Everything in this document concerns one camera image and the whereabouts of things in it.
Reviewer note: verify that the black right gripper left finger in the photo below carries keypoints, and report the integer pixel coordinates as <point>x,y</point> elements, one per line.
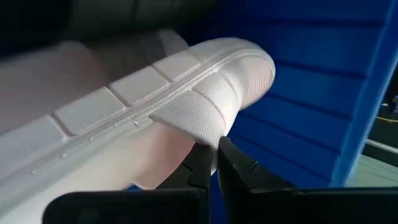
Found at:
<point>140,208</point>

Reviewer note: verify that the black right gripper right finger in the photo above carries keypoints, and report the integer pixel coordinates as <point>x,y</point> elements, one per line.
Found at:
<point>280,205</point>

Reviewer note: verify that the blue plastic bin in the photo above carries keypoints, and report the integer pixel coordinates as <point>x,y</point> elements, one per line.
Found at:
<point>311,93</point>

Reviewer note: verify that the black aluminium frame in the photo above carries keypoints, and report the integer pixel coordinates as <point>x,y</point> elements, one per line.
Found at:
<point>381,151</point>

